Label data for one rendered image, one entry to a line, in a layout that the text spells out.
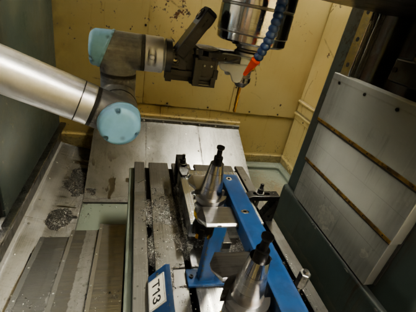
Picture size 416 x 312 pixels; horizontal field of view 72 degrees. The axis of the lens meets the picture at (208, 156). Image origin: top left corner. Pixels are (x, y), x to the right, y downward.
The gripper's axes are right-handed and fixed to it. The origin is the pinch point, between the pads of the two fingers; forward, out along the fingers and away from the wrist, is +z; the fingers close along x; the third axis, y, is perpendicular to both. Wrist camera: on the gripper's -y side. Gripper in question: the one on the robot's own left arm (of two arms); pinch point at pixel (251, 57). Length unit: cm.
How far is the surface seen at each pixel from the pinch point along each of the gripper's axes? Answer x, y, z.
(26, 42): -59, 14, -66
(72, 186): -59, 79, -53
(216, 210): 26.4, 23.7, -10.6
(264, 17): 7.9, -8.8, -2.2
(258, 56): 18.1, -3.0, -5.9
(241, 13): 6.0, -8.7, -6.4
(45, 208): -41, 78, -61
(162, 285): 22, 50, -18
